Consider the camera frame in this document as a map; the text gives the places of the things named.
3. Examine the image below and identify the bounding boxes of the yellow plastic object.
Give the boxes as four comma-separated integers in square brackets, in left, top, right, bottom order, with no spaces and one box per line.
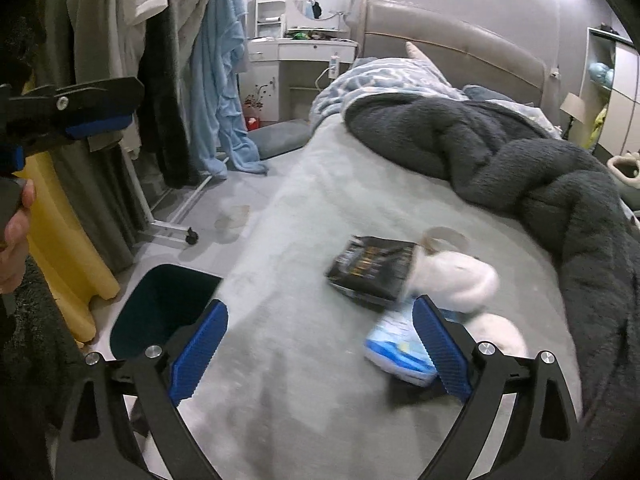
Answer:
[22,152,121,343]

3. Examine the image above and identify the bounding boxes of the grey floor cushion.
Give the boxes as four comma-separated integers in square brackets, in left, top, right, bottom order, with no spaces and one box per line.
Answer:
[247,120,313,158]

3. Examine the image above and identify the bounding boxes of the black garment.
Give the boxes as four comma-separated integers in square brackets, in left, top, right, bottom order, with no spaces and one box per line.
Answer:
[137,0,201,188]

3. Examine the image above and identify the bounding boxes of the green and white plush toy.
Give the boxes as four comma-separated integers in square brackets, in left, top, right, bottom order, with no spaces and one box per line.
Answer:
[606,151,640,181]

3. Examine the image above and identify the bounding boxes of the dark fuzzy cloth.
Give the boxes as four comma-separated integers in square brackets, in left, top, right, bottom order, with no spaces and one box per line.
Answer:
[0,255,96,480]

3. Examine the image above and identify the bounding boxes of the pale pillow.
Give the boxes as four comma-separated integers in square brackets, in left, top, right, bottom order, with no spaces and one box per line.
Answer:
[405,41,441,67]

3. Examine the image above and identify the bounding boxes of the blue and white packet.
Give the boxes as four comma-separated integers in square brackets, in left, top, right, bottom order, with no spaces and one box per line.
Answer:
[363,302,453,387]

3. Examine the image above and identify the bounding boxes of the white wardrobe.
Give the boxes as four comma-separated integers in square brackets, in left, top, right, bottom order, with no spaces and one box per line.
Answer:
[580,25,640,157]

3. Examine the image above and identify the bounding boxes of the dark teal trash bin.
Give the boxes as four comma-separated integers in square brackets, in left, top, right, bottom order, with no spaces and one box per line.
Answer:
[109,264,224,363]

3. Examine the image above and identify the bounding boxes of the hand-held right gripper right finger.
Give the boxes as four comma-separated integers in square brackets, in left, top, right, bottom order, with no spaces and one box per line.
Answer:
[411,294,583,480]

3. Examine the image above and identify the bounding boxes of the white clothes rack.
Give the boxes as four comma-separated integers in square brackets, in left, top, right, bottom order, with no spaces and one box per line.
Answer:
[122,155,228,247]

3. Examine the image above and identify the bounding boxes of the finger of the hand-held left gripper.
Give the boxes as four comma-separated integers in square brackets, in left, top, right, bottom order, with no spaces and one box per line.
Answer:
[0,76,146,158]

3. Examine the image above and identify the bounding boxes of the cardboard tape roll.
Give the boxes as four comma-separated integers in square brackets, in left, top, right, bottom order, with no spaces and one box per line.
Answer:
[422,226,469,257]

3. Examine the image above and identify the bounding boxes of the black snack packet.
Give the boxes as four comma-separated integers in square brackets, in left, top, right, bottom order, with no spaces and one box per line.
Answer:
[325,235,417,307]

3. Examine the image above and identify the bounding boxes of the bed with grey sheet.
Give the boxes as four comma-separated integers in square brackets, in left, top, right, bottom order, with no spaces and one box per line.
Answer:
[135,0,601,480]

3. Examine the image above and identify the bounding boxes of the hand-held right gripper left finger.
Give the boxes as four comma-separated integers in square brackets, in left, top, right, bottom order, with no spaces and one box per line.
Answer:
[52,299,229,480]

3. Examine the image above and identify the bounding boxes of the white vanity table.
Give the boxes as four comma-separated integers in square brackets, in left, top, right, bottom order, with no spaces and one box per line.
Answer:
[247,0,359,126]

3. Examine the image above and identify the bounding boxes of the white tissue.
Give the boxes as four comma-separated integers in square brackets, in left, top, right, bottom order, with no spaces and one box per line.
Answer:
[406,251,499,313]
[462,312,528,361]

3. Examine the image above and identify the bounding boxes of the person's left hand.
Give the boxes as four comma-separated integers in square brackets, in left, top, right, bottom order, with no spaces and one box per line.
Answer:
[0,179,37,295]

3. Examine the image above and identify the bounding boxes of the cardboard box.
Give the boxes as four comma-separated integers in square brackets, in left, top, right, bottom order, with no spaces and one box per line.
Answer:
[560,92,592,122]

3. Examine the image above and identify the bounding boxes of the dark grey fluffy blanket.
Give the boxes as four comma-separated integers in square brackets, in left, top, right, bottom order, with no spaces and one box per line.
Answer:
[345,94,640,466]

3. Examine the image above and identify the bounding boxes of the olive grey garment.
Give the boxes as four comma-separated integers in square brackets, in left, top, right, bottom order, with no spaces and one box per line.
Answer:
[35,0,151,276]

